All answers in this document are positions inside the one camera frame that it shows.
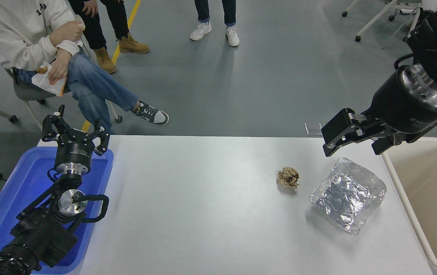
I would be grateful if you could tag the crumpled tan paper ball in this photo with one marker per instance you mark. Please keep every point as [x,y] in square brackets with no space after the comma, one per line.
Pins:
[288,177]

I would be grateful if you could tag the person's hand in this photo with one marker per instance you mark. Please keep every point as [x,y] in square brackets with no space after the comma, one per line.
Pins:
[90,8]
[67,33]
[59,70]

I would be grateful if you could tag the grey office chair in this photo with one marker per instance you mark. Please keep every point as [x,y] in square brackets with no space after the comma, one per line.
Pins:
[27,91]

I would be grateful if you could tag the blue plastic tray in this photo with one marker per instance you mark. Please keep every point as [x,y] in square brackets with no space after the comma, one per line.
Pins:
[20,183]

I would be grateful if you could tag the white chair with castors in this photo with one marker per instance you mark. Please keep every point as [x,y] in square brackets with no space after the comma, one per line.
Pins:
[373,21]

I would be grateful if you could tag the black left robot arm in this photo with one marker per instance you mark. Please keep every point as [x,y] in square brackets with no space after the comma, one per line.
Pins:
[42,236]

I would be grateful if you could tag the brown fried snack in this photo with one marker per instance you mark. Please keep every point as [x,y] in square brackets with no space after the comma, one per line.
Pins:
[42,70]

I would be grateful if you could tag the silver foil plate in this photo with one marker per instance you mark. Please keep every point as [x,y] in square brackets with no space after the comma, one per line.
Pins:
[348,194]

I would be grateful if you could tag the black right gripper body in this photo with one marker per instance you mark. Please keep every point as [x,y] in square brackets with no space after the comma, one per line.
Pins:
[394,107]

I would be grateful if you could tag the seated person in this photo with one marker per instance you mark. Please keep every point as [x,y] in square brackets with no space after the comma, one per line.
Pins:
[12,30]

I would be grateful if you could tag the person in tan boots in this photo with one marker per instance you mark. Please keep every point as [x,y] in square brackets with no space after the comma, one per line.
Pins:
[104,23]

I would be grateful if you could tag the large pale plastic bin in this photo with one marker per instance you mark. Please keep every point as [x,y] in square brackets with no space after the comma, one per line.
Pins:
[432,198]

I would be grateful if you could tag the white paper food wrapper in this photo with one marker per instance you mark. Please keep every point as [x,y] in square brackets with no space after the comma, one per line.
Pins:
[44,83]

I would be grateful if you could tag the clear floor plate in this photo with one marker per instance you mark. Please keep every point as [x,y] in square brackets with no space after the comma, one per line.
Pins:
[313,128]

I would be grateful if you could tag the person in white sneakers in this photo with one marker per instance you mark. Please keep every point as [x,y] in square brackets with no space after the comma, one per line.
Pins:
[205,11]

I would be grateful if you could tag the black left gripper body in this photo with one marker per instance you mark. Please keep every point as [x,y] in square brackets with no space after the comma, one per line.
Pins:
[73,152]

